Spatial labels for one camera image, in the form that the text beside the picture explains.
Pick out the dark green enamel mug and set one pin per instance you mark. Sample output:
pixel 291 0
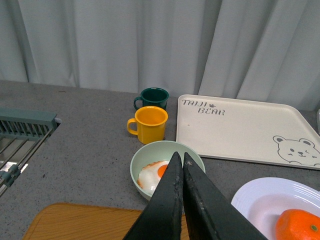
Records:
pixel 153 96

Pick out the grey-green sink drying rack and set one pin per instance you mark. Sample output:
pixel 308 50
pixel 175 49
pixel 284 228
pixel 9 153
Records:
pixel 22 132

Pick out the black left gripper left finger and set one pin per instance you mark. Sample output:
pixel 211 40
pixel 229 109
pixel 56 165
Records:
pixel 162 217

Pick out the wooden cutting board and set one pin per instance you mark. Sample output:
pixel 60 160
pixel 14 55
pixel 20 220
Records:
pixel 68 221

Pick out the fake fried egg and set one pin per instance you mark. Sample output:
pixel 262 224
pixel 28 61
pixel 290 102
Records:
pixel 150 176

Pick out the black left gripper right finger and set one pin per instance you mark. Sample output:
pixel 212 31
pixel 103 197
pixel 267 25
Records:
pixel 209 215

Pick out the cream bear serving tray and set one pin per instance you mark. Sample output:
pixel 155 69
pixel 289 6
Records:
pixel 249 131

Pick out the light green bowl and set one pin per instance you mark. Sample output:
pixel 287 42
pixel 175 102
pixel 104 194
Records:
pixel 159 151

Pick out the orange mandarin fruit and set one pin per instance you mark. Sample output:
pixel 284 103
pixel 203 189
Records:
pixel 297 224

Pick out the white round plate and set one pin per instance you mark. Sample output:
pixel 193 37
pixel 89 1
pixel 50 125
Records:
pixel 263 200

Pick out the clear acrylic cup rack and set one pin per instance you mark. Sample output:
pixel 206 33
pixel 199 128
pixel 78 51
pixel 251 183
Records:
pixel 318 117

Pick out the yellow enamel mug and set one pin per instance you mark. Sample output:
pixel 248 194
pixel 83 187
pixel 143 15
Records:
pixel 148 124

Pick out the white curtain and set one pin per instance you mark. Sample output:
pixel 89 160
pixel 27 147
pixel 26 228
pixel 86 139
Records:
pixel 260 50

